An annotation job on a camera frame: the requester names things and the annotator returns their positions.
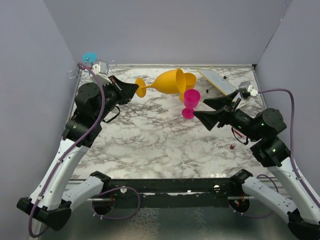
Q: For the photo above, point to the yellow wine glass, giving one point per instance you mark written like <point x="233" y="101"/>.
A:
<point x="189" y="83"/>
<point x="169" y="82"/>

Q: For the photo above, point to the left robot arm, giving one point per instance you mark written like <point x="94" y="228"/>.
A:
<point x="51" y="204"/>

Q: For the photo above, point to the pink wine glass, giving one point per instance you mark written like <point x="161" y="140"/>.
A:
<point x="191" y="99"/>

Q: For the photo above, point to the chrome wine glass rack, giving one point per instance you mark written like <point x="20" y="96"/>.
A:
<point x="85" y="76"/>

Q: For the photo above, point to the blue wine glass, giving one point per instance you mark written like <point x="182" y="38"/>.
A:
<point x="89" y="58"/>

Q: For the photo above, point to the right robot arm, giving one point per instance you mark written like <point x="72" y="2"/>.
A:
<point x="301" y="209"/>

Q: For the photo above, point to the black tablet stand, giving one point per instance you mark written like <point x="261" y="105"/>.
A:
<point x="210" y="91"/>

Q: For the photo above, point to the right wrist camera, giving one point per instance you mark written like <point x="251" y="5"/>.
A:
<point x="247" y="90"/>

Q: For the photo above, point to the small red white box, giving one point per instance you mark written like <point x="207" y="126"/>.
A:
<point x="238" y="133"/>

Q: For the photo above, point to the yellow framed tablet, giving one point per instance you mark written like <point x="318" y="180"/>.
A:
<point x="211" y="74"/>

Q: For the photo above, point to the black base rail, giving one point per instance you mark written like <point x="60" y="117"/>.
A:
<point x="171" y="193"/>

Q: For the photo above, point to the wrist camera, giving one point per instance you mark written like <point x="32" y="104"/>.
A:
<point x="100" y="69"/>
<point x="247" y="90"/>

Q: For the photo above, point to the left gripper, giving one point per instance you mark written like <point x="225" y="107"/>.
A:
<point x="125" y="90"/>

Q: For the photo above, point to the small red cap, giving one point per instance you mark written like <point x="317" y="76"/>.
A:
<point x="232" y="146"/>

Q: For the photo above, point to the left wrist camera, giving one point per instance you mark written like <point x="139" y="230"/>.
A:
<point x="100" y="69"/>

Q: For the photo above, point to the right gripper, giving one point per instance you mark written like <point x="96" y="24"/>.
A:
<point x="209" y="118"/>

